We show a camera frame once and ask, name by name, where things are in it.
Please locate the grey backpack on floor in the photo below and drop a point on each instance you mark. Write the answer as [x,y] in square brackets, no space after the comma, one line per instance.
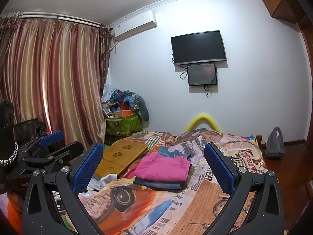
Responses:
[275,148]

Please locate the green storage basket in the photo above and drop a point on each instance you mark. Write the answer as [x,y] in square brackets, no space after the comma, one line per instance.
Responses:
[124,126]

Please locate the striped pink gold curtain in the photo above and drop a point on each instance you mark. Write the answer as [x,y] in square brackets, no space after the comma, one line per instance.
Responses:
[54,70]

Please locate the white crumpled paper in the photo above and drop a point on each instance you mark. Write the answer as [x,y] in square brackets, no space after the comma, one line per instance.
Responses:
[98,183]

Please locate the wooden wall cabinet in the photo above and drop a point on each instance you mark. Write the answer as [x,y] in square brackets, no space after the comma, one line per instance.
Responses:
[287,10]

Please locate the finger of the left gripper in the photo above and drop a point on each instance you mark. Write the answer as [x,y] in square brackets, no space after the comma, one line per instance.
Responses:
[51,139]
[59,158]

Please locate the yellow foam pool noodle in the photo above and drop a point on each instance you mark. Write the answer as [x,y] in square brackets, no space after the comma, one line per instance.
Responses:
[203,119]

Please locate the pile of clothes on basket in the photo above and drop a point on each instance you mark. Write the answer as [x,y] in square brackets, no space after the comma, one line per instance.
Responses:
[113,98]

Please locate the folded blue jeans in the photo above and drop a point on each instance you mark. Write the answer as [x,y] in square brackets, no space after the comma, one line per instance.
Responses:
[163,151]

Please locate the pink pants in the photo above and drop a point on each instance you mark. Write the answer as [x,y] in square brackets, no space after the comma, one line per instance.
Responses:
[159,168]

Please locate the white air conditioner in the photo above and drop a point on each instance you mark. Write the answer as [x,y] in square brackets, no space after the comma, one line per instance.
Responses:
[133,25]

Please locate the black wall television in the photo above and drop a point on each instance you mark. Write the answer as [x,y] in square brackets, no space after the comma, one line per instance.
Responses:
[198,48]

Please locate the olive green folded garment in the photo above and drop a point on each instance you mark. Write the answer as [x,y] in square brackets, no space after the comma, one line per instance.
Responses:
[184,185]

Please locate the small black wall monitor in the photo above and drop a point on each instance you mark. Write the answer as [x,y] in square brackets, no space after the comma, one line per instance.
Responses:
[202,74]

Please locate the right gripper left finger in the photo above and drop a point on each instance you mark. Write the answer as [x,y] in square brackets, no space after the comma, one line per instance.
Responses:
[40,213]

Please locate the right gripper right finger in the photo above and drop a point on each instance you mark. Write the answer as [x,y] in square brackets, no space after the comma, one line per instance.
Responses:
[265,215]

